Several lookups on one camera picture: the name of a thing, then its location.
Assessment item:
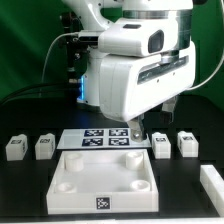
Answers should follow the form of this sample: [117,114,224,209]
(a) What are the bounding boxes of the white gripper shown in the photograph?
[99,42,195,142]

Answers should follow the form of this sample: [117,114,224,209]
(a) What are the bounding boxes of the white square tabletop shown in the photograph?
[46,149,159,214]

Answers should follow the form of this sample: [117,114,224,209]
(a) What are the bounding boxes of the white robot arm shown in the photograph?
[62,0,195,142]

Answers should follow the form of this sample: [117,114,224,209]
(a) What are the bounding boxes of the white marker sheet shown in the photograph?
[57,128,151,150]

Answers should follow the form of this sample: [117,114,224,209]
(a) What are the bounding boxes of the white obstacle bar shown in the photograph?
[200,165,224,217]

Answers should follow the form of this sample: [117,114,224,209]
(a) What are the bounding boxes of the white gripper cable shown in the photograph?
[184,36,224,92]

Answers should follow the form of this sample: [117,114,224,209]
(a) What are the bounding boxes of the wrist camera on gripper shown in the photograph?
[98,18,165,57]

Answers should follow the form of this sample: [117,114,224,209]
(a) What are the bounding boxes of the grey camera on stand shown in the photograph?
[78,30,99,45]

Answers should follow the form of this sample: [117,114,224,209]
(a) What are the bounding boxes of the black cables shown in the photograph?
[0,82,83,106]

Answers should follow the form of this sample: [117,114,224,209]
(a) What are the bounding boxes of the white camera cable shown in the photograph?
[41,32,80,84]

